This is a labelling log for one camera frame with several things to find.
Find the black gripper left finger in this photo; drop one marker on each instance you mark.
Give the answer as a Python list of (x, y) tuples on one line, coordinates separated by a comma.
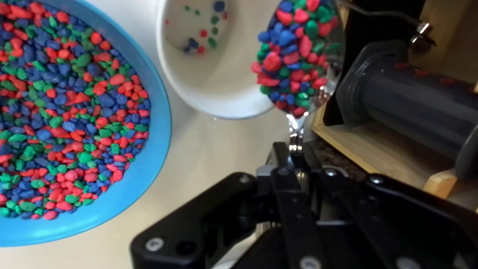
[(205, 228)]

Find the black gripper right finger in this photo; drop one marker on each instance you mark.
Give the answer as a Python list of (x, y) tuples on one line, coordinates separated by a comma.
[(403, 225)]

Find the shiny metal spoon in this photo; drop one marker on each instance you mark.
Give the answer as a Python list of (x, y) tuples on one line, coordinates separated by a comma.
[(300, 124)]

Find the colourful gravel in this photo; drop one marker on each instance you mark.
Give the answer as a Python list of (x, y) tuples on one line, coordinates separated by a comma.
[(74, 113), (294, 53)]

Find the white ceramic cup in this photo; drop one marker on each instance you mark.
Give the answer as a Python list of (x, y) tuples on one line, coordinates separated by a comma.
[(207, 49)]

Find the blue plastic bowl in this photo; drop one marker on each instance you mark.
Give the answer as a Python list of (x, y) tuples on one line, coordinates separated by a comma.
[(143, 171)]

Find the colourful gravel in bowl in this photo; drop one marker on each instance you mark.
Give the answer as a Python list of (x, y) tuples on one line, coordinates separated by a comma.
[(74, 113)]

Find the wooden glass coffee jar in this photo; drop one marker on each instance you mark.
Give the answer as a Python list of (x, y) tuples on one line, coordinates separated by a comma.
[(440, 37)]

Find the dark grey cylinder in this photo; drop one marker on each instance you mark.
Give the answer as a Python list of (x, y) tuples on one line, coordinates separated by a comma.
[(434, 109)]

